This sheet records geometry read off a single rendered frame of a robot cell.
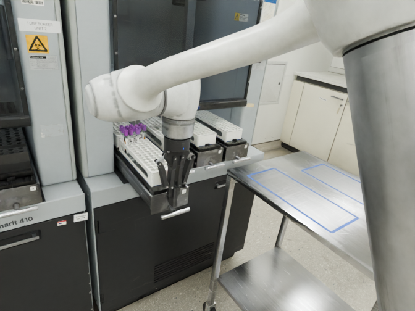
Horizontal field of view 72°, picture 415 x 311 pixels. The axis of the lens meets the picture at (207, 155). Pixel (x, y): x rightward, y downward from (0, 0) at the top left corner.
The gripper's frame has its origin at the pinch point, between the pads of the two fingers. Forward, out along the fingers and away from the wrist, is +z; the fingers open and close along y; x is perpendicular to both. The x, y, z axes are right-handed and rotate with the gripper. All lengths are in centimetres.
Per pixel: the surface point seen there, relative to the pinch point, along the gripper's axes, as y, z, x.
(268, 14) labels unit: -59, -55, -31
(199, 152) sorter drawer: -24.7, -0.7, -23.0
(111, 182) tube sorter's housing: 11.3, 6.4, -25.1
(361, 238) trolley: -34, -2, 42
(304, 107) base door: -229, 23, -120
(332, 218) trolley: -34.9, -2.0, 33.0
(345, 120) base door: -229, 22, -72
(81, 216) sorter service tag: 22.8, 15.6, -22.1
